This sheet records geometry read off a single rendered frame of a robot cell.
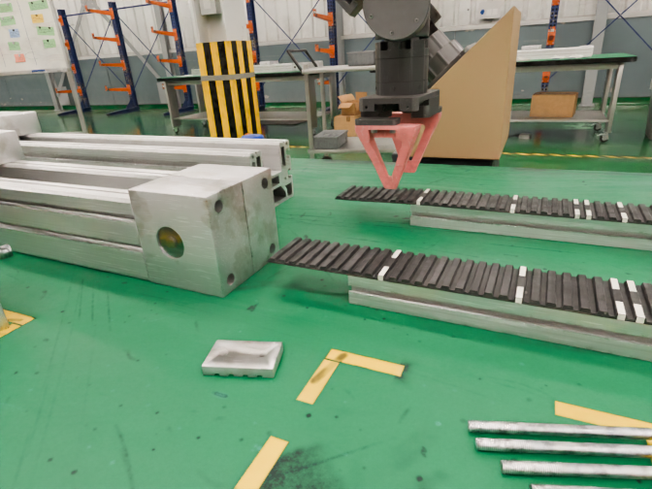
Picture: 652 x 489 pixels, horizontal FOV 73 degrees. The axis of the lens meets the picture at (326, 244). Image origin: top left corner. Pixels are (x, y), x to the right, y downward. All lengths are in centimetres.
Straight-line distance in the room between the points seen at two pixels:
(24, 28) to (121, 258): 587
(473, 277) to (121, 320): 29
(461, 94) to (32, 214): 67
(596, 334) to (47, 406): 37
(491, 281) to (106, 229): 36
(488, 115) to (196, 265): 60
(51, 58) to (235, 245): 581
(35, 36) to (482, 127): 574
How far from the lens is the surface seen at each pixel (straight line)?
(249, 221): 42
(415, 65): 50
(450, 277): 35
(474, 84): 85
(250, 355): 32
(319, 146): 361
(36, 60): 628
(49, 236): 56
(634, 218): 51
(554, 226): 52
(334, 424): 27
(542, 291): 35
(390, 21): 43
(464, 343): 34
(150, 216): 43
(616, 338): 36
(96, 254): 51
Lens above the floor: 98
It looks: 24 degrees down
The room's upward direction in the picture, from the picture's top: 4 degrees counter-clockwise
